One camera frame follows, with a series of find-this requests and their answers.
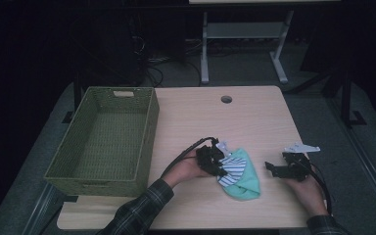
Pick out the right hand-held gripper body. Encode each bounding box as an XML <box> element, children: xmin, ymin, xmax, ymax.
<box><xmin>282</xmin><ymin>141</ymin><xmax>321</xmax><ymax>182</ymax></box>

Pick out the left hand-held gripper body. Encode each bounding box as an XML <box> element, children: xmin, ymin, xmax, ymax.
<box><xmin>195</xmin><ymin>140</ymin><xmax>233</xmax><ymax>174</ymax></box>

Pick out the mint green baby garment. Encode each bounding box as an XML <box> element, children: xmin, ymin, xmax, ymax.
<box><xmin>216</xmin><ymin>148</ymin><xmax>261</xmax><ymax>202</ymax></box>

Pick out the green woven basket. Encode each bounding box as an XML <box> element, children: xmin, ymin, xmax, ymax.
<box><xmin>43</xmin><ymin>86</ymin><xmax>161</xmax><ymax>198</ymax></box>

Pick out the person's left hand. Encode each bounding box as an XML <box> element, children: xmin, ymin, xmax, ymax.
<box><xmin>161</xmin><ymin>156</ymin><xmax>212</xmax><ymax>189</ymax></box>

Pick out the person's right hand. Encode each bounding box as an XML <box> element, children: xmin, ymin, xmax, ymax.
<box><xmin>285</xmin><ymin>172</ymin><xmax>329</xmax><ymax>217</ymax></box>

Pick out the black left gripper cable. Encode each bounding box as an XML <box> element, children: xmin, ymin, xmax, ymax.
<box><xmin>161</xmin><ymin>136</ymin><xmax>218</xmax><ymax>177</ymax></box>

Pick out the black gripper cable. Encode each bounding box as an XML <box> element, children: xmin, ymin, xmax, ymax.
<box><xmin>161</xmin><ymin>136</ymin><xmax>218</xmax><ymax>177</ymax></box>
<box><xmin>302</xmin><ymin>161</ymin><xmax>334</xmax><ymax>216</ymax></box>

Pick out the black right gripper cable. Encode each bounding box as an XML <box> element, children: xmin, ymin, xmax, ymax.
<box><xmin>302</xmin><ymin>161</ymin><xmax>334</xmax><ymax>216</ymax></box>

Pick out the aluminium floor rail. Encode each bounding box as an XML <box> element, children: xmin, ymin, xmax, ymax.
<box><xmin>326</xmin><ymin>97</ymin><xmax>376</xmax><ymax>227</ymax></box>
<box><xmin>22</xmin><ymin>182</ymin><xmax>64</xmax><ymax>235</ymax></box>

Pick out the black metal stand post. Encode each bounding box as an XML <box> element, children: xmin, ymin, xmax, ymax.
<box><xmin>62</xmin><ymin>76</ymin><xmax>83</xmax><ymax>124</ymax></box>
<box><xmin>322</xmin><ymin>65</ymin><xmax>367</xmax><ymax>128</ymax></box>

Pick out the bundle of floor cables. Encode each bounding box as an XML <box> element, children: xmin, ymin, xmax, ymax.
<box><xmin>141</xmin><ymin>35</ymin><xmax>204</xmax><ymax>88</ymax></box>

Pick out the white metal desk frame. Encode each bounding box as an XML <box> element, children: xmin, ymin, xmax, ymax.
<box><xmin>189</xmin><ymin>0</ymin><xmax>341</xmax><ymax>85</ymax></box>

